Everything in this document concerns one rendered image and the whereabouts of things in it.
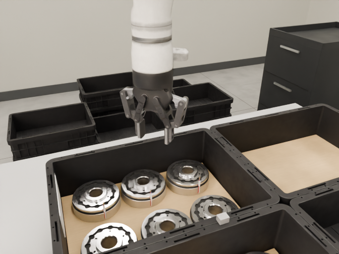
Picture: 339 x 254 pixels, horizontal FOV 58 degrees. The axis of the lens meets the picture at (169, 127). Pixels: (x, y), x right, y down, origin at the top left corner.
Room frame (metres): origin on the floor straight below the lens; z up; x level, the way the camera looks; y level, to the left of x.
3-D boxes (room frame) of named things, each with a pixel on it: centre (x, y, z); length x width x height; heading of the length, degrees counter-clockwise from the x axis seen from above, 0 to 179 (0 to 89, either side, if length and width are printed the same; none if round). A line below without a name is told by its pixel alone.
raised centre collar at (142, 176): (0.56, 0.06, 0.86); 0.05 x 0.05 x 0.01
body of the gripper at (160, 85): (0.54, 0.03, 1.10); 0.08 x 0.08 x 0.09
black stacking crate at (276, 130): (0.63, -0.34, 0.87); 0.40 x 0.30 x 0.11; 112
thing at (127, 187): (0.56, 0.06, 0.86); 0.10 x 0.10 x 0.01
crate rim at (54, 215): (0.49, 0.03, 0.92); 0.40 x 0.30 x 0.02; 112
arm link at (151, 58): (0.56, 0.02, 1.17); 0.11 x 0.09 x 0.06; 157
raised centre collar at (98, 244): (0.38, 0.11, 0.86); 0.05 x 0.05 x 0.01
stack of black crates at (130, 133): (1.54, 0.23, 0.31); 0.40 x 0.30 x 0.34; 113
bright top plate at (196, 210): (0.46, -0.09, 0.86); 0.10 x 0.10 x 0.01
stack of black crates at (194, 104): (1.69, -0.14, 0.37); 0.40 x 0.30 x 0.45; 113
